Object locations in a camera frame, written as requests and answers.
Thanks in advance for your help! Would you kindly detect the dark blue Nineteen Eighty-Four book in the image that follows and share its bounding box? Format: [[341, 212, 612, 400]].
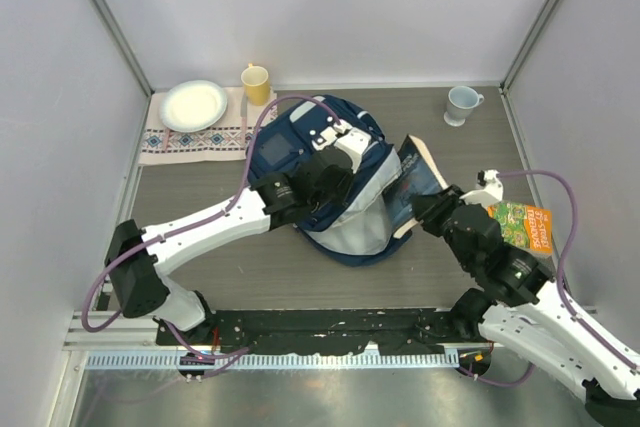
[[383, 135, 449, 239]]

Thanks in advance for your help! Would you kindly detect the orange green treehouse book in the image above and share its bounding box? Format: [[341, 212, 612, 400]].
[[488, 201, 553, 258]]

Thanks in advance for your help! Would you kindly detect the navy blue student backpack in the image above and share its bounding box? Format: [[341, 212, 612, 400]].
[[247, 94, 414, 268]]

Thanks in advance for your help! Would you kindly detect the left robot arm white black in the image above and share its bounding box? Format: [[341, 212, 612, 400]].
[[110, 147, 362, 346]]

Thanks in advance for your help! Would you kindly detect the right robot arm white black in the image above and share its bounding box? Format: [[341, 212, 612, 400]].
[[411, 181, 639, 426]]

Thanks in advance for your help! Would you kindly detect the patterned cloth placemat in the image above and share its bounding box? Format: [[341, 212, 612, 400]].
[[139, 87, 265, 166]]

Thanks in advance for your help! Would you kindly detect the light blue footed cup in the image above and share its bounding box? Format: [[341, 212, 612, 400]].
[[443, 86, 485, 127]]

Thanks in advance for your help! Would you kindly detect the yellow mug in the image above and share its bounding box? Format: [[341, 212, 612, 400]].
[[241, 64, 271, 106]]

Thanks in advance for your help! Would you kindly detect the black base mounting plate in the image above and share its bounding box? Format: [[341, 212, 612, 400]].
[[181, 308, 487, 356]]

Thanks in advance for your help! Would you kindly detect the white paper plate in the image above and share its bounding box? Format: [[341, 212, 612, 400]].
[[159, 80, 228, 133]]

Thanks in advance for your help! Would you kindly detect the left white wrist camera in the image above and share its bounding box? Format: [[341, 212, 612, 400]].
[[333, 119, 371, 173]]

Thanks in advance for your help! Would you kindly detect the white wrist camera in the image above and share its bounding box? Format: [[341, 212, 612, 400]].
[[460, 169, 504, 209], [333, 119, 371, 173]]

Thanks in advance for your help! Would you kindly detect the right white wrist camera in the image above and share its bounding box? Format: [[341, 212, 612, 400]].
[[460, 169, 504, 209]]

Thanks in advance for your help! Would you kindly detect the pink handled table knife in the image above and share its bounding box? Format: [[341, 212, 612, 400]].
[[240, 93, 250, 150]]

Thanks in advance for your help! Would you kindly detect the white slotted cable duct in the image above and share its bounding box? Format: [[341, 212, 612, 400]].
[[85, 349, 459, 370]]

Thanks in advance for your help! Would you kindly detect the pink handled fork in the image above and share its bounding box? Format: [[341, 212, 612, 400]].
[[162, 128, 171, 152]]

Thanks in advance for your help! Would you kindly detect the aluminium frame rail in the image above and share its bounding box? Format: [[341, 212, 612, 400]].
[[63, 305, 609, 351]]

